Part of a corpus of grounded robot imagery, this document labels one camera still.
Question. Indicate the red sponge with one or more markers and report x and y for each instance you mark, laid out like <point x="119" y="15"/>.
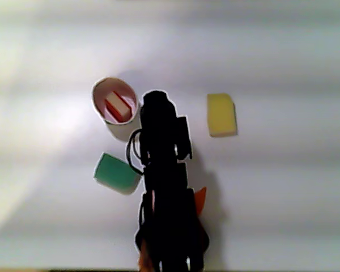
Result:
<point x="119" y="107"/>

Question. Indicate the paper cup with green band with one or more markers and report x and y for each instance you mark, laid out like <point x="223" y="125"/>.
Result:
<point x="122" y="130"/>

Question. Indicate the orange tape strip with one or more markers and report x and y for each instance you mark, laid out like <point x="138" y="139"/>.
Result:
<point x="200" y="199"/>
<point x="143" y="258"/>

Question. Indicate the black oval camera box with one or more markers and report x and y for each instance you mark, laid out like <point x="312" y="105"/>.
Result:
<point x="158" y="103"/>

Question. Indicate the green sponge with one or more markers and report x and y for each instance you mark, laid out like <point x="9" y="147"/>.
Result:
<point x="114" y="173"/>

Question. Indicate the yellow sponge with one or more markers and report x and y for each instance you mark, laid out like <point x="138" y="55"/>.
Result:
<point x="221" y="114"/>

